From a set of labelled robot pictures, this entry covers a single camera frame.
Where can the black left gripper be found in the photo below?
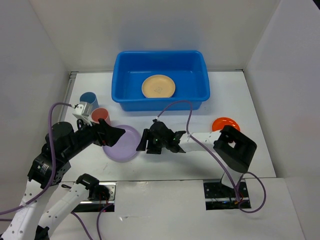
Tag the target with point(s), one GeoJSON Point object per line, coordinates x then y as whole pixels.
{"type": "Point", "coordinates": [109, 135]}

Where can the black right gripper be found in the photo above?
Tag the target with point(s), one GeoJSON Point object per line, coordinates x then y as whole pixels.
{"type": "Point", "coordinates": [151, 149]}

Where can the purple plate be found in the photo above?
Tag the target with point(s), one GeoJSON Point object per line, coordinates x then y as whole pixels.
{"type": "Point", "coordinates": [125, 149]}

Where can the yellow plate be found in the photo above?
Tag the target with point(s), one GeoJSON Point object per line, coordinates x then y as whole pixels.
{"type": "Point", "coordinates": [158, 86]}

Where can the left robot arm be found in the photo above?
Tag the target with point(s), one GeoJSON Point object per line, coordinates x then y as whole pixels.
{"type": "Point", "coordinates": [31, 221]}

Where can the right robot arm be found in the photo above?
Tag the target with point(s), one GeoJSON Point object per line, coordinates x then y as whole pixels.
{"type": "Point", "coordinates": [232, 149]}

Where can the blue plastic bin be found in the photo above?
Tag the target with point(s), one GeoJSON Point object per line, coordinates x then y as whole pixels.
{"type": "Point", "coordinates": [187, 69]}

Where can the salmon pink cup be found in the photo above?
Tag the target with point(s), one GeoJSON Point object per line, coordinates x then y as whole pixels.
{"type": "Point", "coordinates": [100, 113]}

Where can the blue cup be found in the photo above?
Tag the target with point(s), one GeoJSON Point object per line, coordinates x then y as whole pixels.
{"type": "Point", "coordinates": [91, 98]}

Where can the orange plate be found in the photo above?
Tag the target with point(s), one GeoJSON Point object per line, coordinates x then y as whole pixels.
{"type": "Point", "coordinates": [221, 122]}

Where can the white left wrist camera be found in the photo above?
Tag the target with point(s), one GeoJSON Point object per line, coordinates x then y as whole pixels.
{"type": "Point", "coordinates": [82, 111]}

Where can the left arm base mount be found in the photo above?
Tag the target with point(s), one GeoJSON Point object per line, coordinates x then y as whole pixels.
{"type": "Point", "coordinates": [104, 195]}

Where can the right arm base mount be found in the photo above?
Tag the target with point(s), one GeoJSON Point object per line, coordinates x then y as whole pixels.
{"type": "Point", "coordinates": [220, 197]}

